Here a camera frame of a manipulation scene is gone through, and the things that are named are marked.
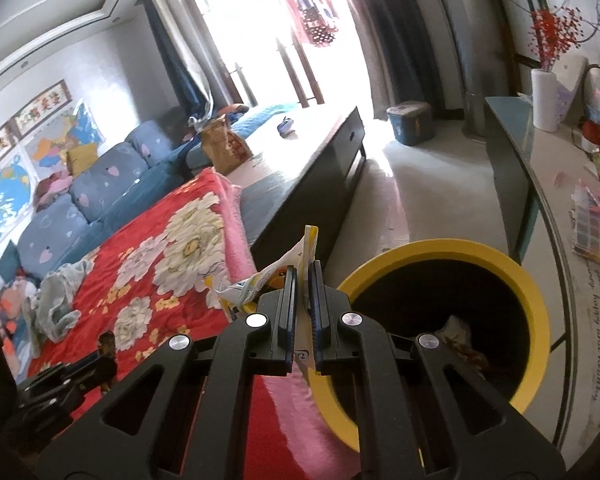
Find white card box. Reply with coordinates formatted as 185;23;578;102
555;55;588;126

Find orange white cloth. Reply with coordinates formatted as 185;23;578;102
0;280;36;361

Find yellow pillow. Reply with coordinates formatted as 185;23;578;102
66;142;98;176

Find grey tower air conditioner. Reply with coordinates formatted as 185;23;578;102
427;0;513;138

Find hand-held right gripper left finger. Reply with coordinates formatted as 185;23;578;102
35;265;298;480

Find blue curtain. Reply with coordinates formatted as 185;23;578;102
142;0;216;121

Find red berry branches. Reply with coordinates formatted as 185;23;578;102
527;5;588;73

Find hanging clothes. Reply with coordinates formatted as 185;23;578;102
275;0;341;47

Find white yellow snack wrapper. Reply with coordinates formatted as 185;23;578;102
204;225;322;386

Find white tissue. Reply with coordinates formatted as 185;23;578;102
432;314;473;346

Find country map poster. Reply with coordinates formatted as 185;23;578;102
25;102;106;171

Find brown paper bag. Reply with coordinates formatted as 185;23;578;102
200;115;253;176

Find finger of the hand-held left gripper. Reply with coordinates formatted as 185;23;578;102
55;347;118;396

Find basket with black handle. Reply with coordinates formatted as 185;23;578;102
577;64;600;153

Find blue sofa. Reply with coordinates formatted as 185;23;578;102
0;102;301;286

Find grey green cloth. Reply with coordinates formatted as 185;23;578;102
27;259;93;343

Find teal pillow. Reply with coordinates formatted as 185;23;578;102
0;240;23;278

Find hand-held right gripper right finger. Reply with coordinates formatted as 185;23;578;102
309;260;566;480

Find yellow trash bin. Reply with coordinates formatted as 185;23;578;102
307;239;552;453

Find dark coffee table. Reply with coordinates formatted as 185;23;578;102
230;105;368;281

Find blue storage stool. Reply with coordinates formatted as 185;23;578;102
386;101;437;147

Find brown sliding door frame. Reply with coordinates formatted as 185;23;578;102
167;0;331;111

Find dark television cabinet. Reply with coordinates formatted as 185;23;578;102
484;95;600;461

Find world map poster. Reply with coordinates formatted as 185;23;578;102
0;152;36;246

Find white vase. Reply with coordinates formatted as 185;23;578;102
531;67;563;133

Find red floral blanket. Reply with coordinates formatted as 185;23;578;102
15;167;366;480

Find colourful bead box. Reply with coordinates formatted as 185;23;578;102
572;182;600;267

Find grey curtain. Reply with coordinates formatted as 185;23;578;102
335;0;461;121

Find pile of clothes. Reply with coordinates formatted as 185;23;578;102
34;170;76;211

